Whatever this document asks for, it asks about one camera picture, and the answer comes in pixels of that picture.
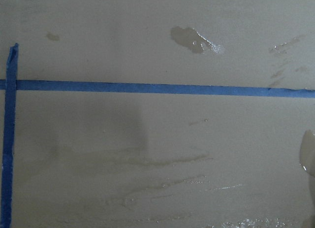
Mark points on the mint green bowl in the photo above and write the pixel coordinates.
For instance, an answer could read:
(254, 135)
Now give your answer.
(307, 152)

